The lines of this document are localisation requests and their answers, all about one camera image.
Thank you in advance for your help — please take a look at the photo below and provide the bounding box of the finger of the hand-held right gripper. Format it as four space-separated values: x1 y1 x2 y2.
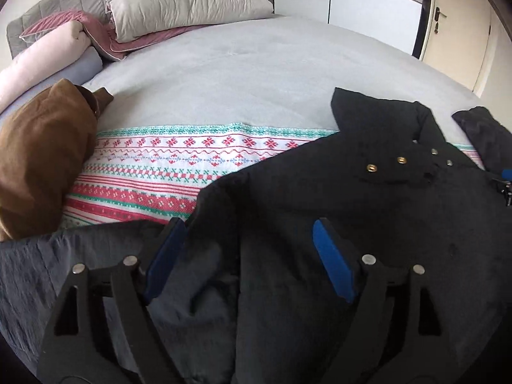
489 167 512 209

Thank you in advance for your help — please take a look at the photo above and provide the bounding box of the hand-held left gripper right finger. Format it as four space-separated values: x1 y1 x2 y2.
312 217 481 384

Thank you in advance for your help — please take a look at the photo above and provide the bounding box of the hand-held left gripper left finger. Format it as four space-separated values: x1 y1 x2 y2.
36 217 188 384

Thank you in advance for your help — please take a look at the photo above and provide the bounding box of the black coat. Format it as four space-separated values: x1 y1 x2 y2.
0 87 512 384

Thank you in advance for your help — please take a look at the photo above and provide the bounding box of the red green patterned blanket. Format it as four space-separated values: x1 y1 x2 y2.
60 122 486 230

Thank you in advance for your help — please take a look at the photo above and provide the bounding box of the cream door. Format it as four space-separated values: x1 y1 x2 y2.
422 0 492 84

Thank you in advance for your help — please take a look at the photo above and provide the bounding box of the brown pillow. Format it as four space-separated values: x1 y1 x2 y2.
0 78 115 243

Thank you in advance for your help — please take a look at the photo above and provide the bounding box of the white bed cover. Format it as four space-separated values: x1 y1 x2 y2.
0 14 486 148

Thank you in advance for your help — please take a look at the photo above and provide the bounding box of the blue-grey pillow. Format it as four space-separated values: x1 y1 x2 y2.
52 46 104 89

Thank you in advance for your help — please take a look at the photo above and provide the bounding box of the white wardrobe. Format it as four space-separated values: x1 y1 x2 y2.
273 0 435 59

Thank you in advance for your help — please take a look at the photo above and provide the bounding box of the light pink rolled blanket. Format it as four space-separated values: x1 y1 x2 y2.
0 20 92 108

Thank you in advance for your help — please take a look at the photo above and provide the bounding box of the pink quilted pillow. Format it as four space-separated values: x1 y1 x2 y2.
20 11 209 62

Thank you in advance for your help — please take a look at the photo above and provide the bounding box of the beige pillow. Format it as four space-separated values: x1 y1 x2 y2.
109 0 273 43

